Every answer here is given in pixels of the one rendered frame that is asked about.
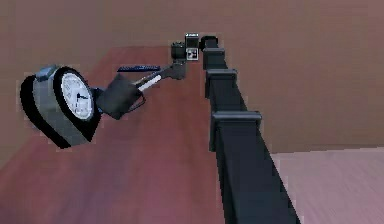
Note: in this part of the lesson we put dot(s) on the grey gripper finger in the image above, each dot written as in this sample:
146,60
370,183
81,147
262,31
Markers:
150,83
151,75

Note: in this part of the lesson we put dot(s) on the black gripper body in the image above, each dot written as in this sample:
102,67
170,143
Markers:
178,63

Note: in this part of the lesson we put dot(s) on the dark grey blocky equipment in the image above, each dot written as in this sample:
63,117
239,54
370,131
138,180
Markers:
117,96

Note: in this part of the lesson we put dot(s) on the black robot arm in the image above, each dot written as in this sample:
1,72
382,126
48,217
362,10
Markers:
246,166

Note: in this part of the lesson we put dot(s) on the blue pen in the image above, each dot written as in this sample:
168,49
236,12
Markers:
138,68

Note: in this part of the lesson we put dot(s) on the grey and black alarm clock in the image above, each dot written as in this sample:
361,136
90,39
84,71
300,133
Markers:
63,106

